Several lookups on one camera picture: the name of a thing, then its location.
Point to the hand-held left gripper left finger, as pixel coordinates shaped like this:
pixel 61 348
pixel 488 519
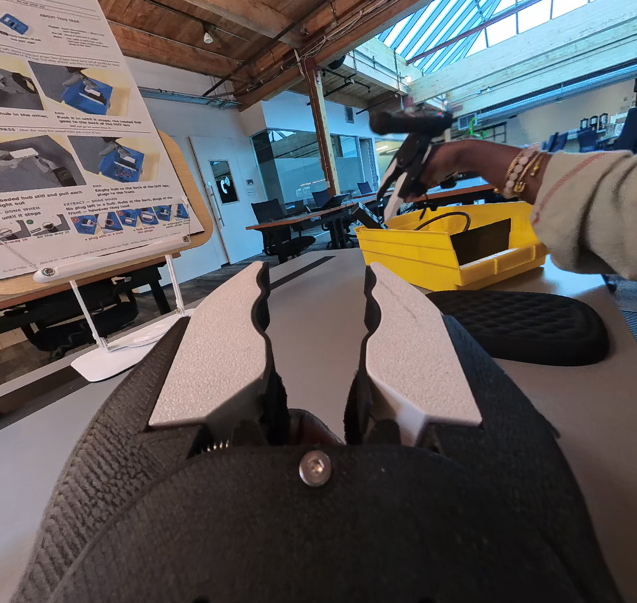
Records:
pixel 219 354

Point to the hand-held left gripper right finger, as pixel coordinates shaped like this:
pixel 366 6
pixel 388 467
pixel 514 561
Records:
pixel 418 359

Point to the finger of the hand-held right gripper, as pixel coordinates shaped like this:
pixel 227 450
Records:
pixel 394 197

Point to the yellow plastic bin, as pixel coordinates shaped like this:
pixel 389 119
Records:
pixel 413 254

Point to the person's right forearm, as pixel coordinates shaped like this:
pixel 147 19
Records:
pixel 587 204

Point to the person's right hand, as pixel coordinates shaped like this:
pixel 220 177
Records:
pixel 468 165

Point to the black quilted wrist rest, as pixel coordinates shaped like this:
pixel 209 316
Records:
pixel 522 324

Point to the black office chair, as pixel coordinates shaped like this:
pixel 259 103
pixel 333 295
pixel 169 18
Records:
pixel 271 214

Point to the white phone booth door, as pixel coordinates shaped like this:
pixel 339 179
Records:
pixel 219 224

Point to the large instruction board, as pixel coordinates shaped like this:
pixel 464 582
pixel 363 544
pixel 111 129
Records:
pixel 74 115

